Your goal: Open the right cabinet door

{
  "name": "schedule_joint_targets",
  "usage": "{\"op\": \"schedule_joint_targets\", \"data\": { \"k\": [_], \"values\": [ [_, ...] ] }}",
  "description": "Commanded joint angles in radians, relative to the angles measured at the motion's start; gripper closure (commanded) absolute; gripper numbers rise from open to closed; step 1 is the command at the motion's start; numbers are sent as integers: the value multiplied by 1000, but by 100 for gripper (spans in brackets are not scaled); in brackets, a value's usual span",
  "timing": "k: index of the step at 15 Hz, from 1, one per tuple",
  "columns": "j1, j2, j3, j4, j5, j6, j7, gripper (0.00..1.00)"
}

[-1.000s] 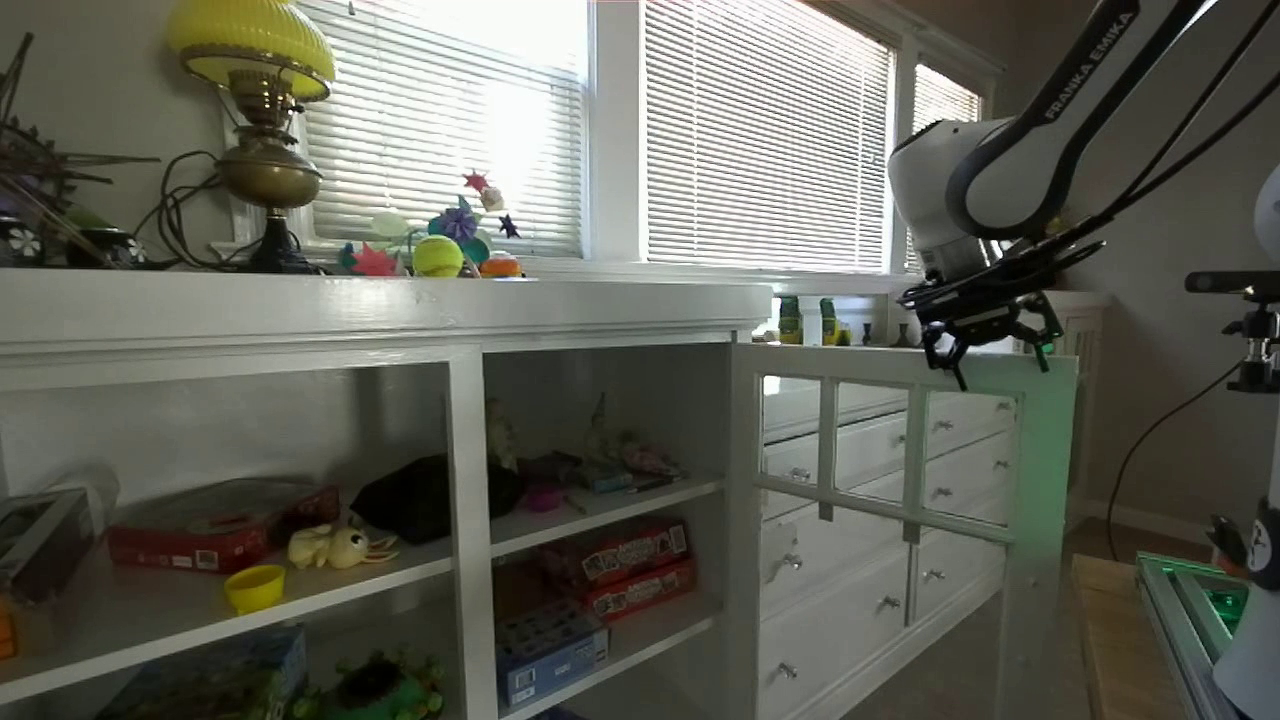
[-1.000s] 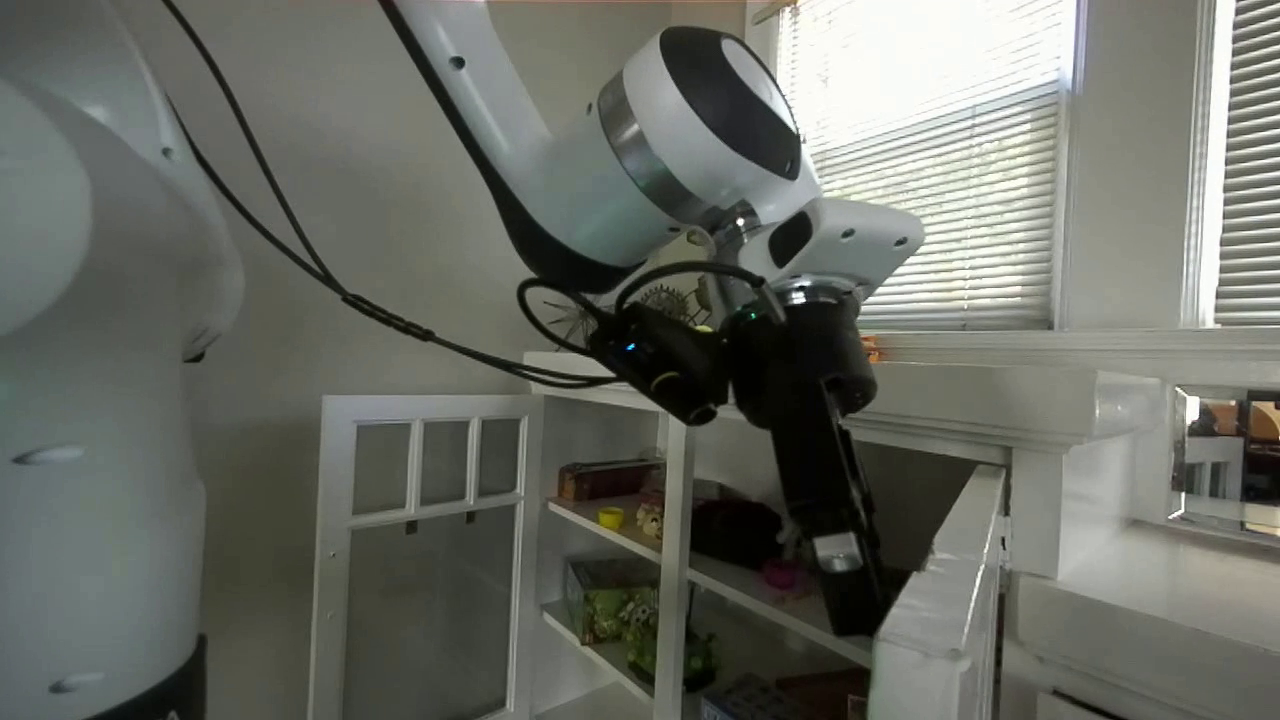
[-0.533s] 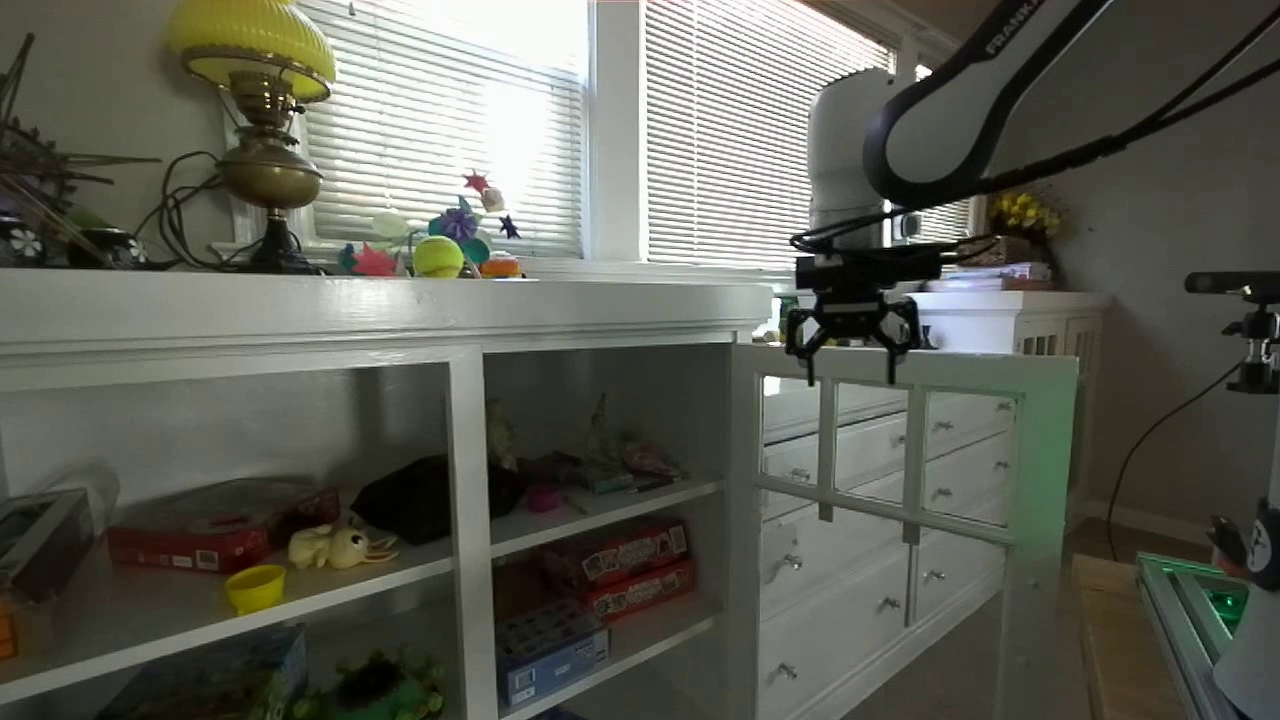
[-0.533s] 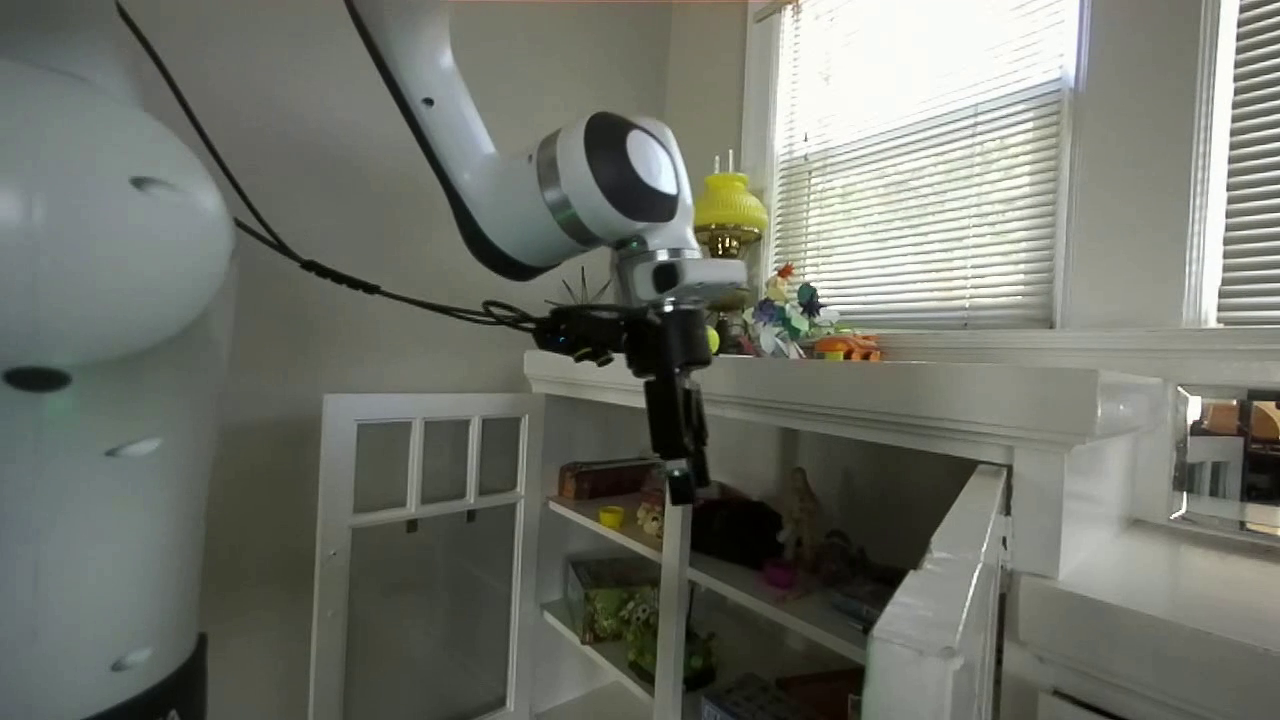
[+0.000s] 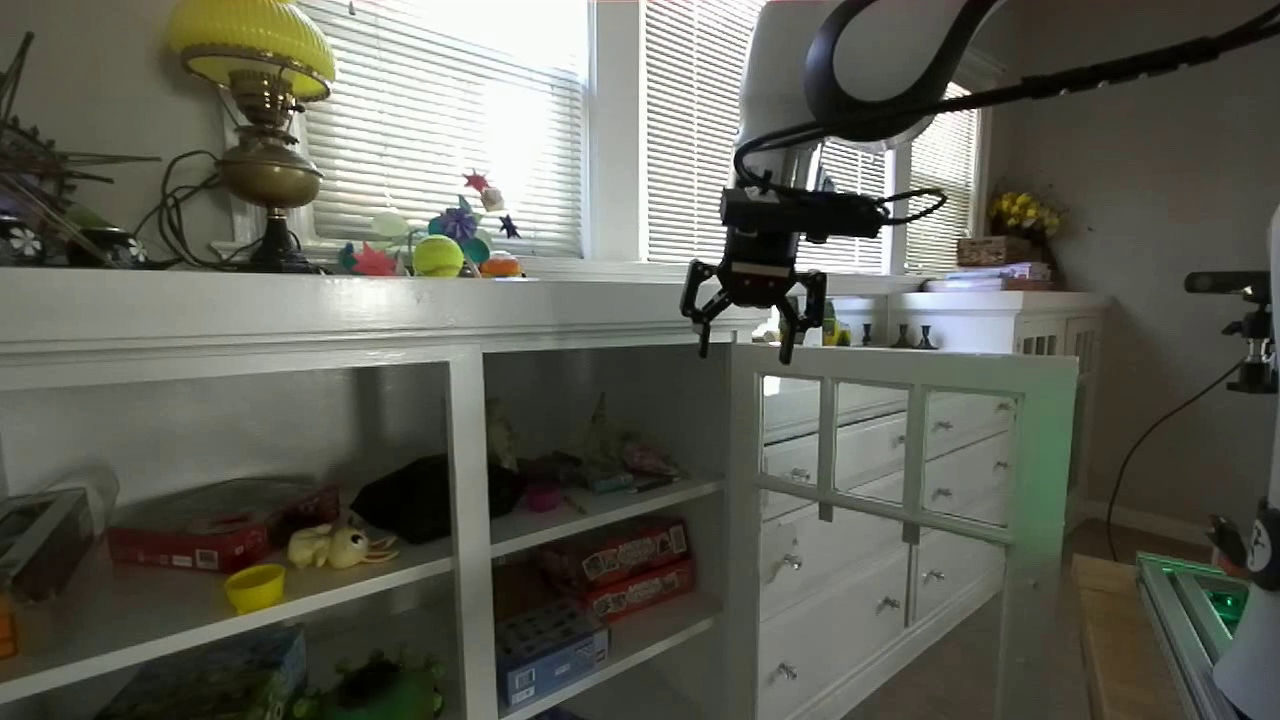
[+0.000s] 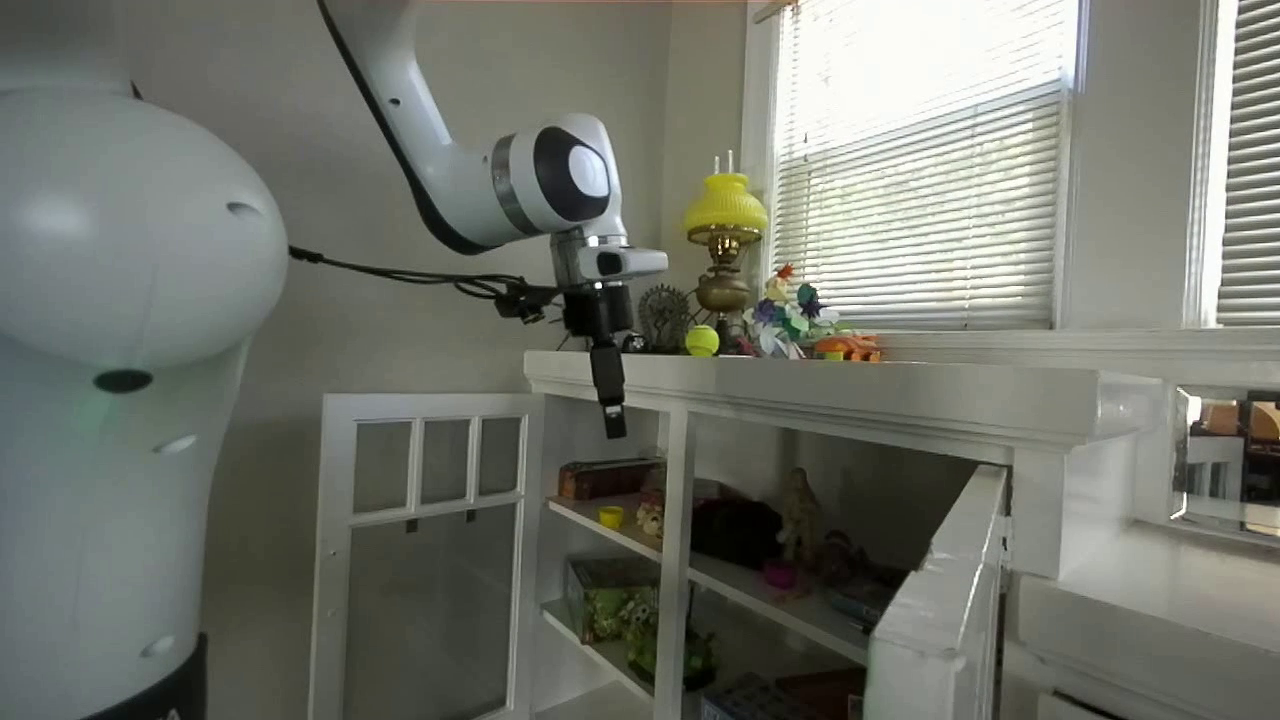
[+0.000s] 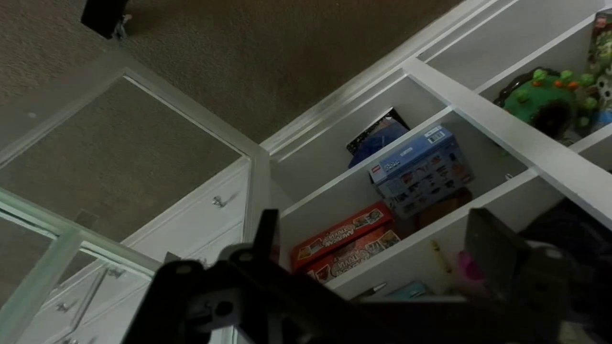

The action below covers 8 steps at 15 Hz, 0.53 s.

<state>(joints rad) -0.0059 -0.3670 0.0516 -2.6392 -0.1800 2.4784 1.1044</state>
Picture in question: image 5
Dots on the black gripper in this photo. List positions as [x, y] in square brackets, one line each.
[762, 270]

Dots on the white glass cabinet door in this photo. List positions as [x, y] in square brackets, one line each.
[1042, 465]

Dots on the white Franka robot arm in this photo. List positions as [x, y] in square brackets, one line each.
[885, 54]

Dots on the white cabinet with narrow doors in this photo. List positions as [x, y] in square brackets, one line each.
[993, 322]

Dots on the white shelf cabinet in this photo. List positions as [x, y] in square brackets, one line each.
[202, 322]

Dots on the green bottle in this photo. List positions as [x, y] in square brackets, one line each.
[832, 328]

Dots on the small dark bottle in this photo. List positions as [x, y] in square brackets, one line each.
[900, 336]
[931, 342]

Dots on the narrow white window blind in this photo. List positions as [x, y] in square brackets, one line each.
[951, 202]

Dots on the folded cloth stack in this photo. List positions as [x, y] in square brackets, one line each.
[993, 277]

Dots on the pink toy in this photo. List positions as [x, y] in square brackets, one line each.
[587, 476]

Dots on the brown wicker basket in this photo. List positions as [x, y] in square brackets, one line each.
[1002, 254]

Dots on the small orange toy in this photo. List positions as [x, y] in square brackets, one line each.
[504, 266]

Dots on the yellow flower bunch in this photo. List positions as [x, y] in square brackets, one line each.
[1025, 216]

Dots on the colourful toys on counter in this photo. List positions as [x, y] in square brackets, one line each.
[466, 215]

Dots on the yellow-green ball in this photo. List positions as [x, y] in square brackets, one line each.
[437, 259]

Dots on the small red toy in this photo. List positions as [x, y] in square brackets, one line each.
[375, 263]

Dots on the black cloth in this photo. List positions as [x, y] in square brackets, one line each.
[407, 502]

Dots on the pale yellow plush toy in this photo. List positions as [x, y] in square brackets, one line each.
[325, 545]

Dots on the wooden board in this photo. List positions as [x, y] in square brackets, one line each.
[1113, 654]

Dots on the yellow shade brass lamp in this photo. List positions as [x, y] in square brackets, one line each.
[260, 54]

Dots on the small yellow cup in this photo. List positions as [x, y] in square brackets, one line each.
[259, 587]

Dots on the flat red game box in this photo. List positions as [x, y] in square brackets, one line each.
[187, 543]

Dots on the dark spiky plant decoration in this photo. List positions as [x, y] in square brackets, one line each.
[55, 172]

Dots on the dark box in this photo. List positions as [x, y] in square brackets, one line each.
[46, 543]

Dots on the small orange box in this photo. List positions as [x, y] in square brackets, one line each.
[10, 627]

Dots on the black camera on stand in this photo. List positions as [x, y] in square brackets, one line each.
[1244, 335]

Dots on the green and white frame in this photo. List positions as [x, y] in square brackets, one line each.
[1193, 612]

